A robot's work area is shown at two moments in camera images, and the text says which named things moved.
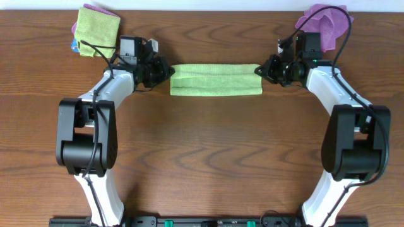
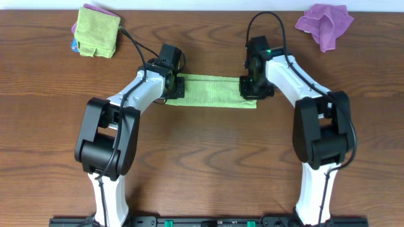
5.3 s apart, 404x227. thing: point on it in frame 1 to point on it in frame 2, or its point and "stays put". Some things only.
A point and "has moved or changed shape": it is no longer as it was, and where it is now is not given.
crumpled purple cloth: (331, 21) stays put
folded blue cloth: (74, 45) stays put
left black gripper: (160, 65) to (180, 93)
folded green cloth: (96, 33) stays put
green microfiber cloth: (215, 79) has moved or changed shape
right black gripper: (267, 70) to (245, 93)
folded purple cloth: (88, 6) stays put
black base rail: (206, 221) stays put
